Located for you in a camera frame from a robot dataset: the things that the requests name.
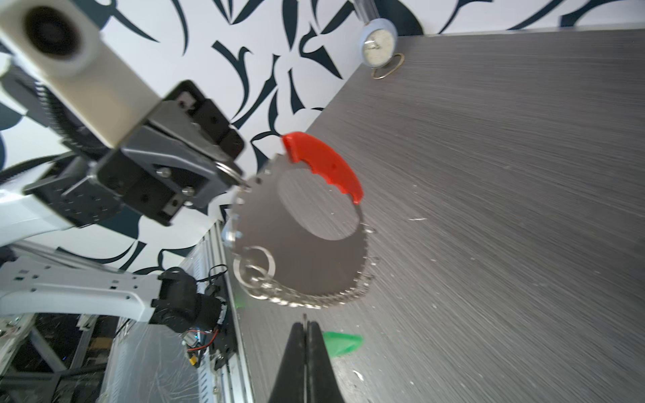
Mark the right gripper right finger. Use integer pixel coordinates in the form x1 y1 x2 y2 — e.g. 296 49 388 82
305 320 345 403

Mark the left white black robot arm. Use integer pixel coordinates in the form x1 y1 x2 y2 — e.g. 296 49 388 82
1 44 244 333

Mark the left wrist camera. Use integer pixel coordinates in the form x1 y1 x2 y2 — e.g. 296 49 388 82
1 1 160 149

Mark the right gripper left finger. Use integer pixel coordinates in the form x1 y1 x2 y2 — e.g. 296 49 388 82
268 322 306 403

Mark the green plastic key tag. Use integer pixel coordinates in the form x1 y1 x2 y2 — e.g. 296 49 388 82
322 332 364 358

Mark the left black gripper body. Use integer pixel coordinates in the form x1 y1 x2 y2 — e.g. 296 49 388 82
24 80 245 227

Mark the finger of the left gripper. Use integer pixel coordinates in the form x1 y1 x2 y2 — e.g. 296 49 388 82
148 101 237 171
120 127 244 191

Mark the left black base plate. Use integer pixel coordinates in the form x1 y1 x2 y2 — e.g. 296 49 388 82
206 276 238 371

